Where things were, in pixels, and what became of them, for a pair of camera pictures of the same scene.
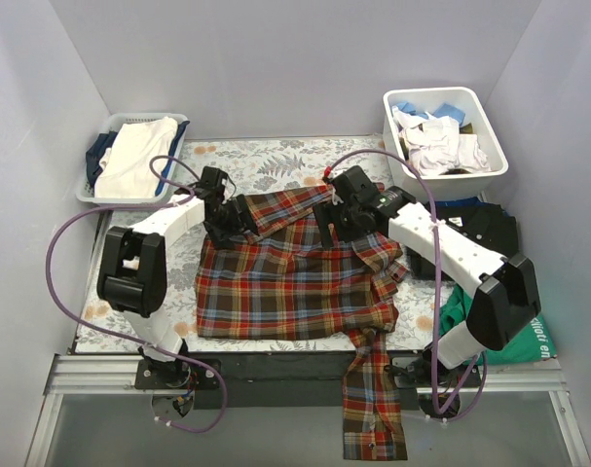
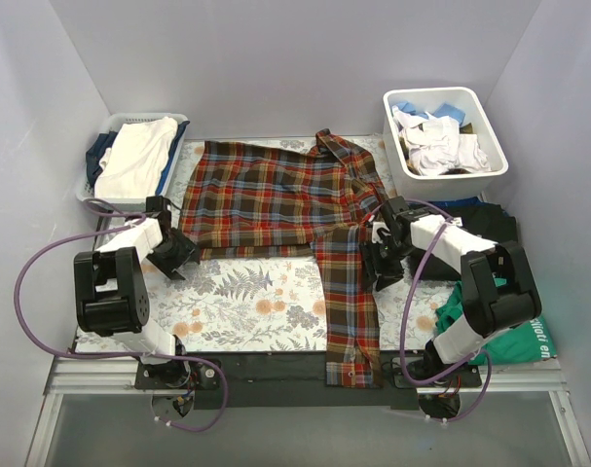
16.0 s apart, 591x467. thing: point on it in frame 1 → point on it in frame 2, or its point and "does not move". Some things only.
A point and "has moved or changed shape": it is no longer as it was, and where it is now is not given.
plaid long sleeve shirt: [288, 284] has moved or changed shape
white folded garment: [126, 163] does not move
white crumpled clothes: [434, 144] does not move
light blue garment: [444, 110] does not move
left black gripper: [238, 217] → [176, 251]
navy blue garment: [93, 155] does not move
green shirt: [534, 345] does not move
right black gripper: [336, 220] → [380, 260]
